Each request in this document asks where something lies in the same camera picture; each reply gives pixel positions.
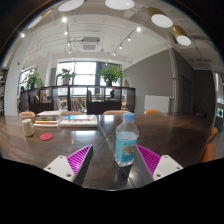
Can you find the cream paper cup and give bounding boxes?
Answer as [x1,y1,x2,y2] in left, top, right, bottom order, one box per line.
[21,118,36,138]

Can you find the bushy potted green plant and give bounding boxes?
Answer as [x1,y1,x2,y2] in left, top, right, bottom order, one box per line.
[26,68,44,90]

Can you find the tall bookshelf with books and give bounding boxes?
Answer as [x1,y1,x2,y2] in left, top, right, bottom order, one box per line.
[0,66,9,118]

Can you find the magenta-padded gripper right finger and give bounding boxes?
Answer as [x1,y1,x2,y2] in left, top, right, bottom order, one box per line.
[134,144,184,187]

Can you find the white ceiling air conditioner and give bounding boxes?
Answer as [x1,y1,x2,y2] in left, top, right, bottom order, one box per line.
[79,36,101,53]

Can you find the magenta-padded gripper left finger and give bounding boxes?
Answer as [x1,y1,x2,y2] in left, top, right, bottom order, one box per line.
[43,143,94,187]

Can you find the small potted green plant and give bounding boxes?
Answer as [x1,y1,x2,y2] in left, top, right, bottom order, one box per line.
[56,68,76,86]

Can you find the ceiling track spotlights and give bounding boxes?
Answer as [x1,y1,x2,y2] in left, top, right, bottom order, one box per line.
[19,16,143,56]

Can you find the dark open shelf unit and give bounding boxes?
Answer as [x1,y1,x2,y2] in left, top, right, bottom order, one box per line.
[19,84,137,115]

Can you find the group of orange chairs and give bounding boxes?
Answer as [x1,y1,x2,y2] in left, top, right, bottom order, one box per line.
[18,109,219,164]

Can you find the flat round red coaster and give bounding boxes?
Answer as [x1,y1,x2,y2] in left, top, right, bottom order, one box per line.
[39,132,54,142]

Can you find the white wall panel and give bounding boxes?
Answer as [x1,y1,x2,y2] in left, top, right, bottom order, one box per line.
[143,94,171,114]

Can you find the tall potted green plant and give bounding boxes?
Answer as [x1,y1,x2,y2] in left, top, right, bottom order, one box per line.
[98,64,124,87]

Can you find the round white ceiling lamps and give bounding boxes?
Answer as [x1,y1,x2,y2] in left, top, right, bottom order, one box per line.
[26,0,193,47]

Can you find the clear plastic water bottle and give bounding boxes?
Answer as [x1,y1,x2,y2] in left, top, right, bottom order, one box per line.
[114,112,140,168]

